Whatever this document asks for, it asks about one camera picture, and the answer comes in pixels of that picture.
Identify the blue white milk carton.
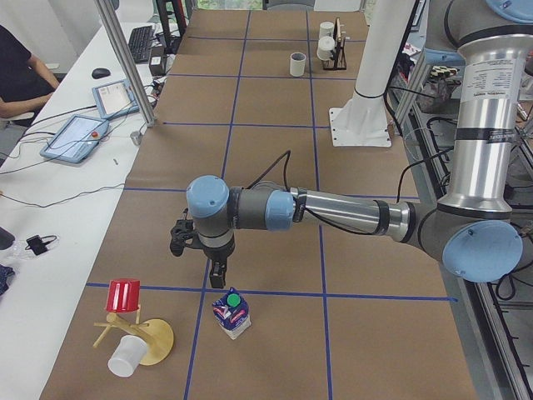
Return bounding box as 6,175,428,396
212,287,252,340

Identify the white mug with dark inside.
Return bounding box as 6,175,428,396
290,52,306,78

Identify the wooden cup stand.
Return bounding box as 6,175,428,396
92,309,174,366

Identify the red cup on stand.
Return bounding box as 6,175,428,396
105,278,141,313

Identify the white cup on wooden stand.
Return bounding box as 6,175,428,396
107,335,148,378

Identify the lower white cup on rack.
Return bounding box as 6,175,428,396
316,36,336,61

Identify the white cup on rack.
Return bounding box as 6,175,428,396
319,21,335,38
316,36,336,61

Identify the upper white cup on rack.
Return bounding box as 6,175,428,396
319,21,335,38

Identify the near blue teach pendant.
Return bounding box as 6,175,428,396
39,115,109,164

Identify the blue teach pendant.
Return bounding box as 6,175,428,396
92,79,139,120
39,115,109,164

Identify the far blue teach pendant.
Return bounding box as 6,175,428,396
92,79,139,120

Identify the black box on desk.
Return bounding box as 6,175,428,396
148,45,167,77

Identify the black computer mouse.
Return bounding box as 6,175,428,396
91,67,111,80

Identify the black keyboard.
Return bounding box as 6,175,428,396
128,26,153,64

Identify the person in black shirt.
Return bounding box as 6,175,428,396
1,26,59,127

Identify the black cable on white table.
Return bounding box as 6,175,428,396
0,182,127,208

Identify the small black adapter with cable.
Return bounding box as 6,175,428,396
26,235,57,256

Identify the white camera post with base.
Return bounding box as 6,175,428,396
329,0,416,148

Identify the black wire cup rack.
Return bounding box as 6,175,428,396
321,17,347,71

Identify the aluminium profile post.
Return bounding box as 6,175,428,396
94,0,156,127

